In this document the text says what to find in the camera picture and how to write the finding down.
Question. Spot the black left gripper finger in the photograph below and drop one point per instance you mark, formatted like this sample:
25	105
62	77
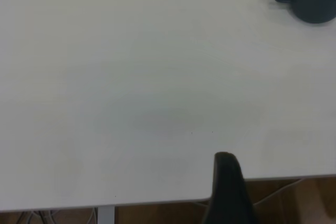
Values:
227	195

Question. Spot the grey metal table leg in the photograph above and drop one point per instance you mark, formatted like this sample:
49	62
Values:
106	216

